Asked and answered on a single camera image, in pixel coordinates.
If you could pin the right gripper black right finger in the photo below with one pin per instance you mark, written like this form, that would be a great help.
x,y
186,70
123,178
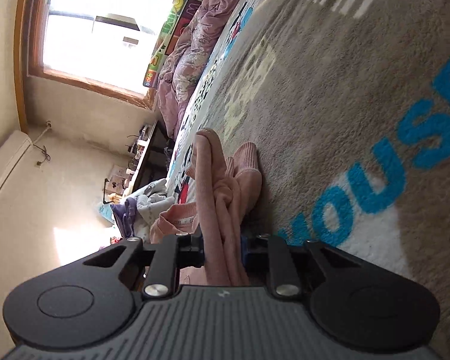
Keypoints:
x,y
291,270

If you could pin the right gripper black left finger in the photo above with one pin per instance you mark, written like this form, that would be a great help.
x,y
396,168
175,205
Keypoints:
x,y
152,269

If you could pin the pink sweatshirt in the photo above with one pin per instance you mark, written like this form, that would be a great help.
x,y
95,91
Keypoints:
x,y
226,189

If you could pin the purple and white clothes pile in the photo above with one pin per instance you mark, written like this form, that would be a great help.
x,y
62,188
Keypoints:
x,y
136,215

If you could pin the dark wooden desk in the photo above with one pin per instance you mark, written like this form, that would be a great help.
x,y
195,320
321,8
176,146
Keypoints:
x,y
152,158

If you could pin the black desk lamp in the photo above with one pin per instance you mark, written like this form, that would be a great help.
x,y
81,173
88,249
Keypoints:
x,y
112,192

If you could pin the Mickey Mouse plush blanket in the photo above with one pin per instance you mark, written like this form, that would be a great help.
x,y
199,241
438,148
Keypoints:
x,y
348,103

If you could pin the colourful alphabet foam mat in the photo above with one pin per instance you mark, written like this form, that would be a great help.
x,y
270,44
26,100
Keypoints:
x,y
178,19

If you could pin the purple floral quilt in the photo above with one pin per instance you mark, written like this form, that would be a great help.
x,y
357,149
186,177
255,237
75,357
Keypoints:
x,y
182,69

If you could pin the white wall air conditioner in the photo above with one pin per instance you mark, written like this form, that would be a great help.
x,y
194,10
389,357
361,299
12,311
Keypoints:
x,y
11,152

